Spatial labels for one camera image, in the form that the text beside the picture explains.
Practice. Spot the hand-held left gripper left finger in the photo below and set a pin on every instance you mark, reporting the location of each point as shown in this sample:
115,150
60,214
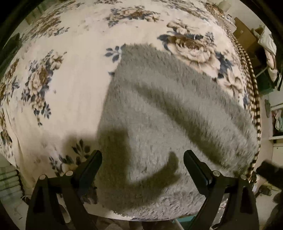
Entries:
88,177

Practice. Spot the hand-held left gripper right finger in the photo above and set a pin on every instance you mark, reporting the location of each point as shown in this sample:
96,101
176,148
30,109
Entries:
194,169

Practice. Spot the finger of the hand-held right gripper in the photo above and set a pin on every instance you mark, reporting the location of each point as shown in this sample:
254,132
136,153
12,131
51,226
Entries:
268,172

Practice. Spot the grey fleece pants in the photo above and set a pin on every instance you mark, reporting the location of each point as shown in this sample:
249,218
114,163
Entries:
168,132

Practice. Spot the white wardrobe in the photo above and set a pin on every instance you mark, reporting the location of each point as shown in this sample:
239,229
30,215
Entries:
276,119

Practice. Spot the teal plastic stool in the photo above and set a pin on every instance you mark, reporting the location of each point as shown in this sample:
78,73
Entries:
185,223

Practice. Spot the grey slipper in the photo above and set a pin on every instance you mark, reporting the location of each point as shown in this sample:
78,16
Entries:
267,108

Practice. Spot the person's fleece-clad legs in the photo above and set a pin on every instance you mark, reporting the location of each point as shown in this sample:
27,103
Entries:
134,225

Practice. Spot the striped cloth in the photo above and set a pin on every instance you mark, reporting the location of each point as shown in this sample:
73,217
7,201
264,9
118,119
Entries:
7,183

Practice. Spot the metal folding chair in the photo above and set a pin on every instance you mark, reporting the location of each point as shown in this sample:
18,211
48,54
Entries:
264,77

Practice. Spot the brown checked blanket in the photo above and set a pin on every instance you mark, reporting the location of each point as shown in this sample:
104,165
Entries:
249,73

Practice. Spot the floral blanket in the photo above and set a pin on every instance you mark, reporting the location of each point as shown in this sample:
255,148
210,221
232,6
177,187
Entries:
84,73

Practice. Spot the pile of light clothes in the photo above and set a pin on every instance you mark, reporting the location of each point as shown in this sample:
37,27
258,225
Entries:
268,50

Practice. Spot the cardboard box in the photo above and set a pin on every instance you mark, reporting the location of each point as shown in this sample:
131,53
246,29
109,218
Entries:
244,33

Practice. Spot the dark folded clothes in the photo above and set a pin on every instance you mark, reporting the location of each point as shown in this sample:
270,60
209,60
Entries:
12,47

